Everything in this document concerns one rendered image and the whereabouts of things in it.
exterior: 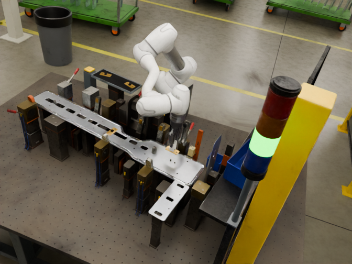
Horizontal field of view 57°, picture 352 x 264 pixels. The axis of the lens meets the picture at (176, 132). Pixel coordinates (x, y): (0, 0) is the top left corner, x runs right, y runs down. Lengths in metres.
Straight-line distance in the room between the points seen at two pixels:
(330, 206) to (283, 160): 2.66
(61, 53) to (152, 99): 3.46
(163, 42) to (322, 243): 2.25
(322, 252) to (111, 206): 1.94
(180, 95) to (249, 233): 0.78
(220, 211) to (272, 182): 0.76
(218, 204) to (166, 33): 1.10
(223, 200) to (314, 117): 1.04
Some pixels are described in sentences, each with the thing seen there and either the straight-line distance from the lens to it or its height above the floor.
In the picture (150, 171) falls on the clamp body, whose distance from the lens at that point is 1.92.
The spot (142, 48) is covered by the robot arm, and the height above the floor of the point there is 1.52.
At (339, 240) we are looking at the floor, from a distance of 3.45.
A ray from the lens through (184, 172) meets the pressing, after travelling 2.01.
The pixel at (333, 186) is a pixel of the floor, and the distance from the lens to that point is 3.91.
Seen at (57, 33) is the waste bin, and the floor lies 0.52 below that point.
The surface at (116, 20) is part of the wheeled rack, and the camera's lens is 6.02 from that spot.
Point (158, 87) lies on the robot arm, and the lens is 2.70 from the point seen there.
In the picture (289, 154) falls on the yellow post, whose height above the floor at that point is 1.81.
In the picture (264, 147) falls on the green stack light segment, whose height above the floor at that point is 1.90.
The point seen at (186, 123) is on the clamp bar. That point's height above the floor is 1.21.
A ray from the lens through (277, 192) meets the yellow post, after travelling 1.13.
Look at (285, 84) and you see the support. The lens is 0.79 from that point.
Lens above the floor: 2.43
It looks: 39 degrees down
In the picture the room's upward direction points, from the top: 9 degrees clockwise
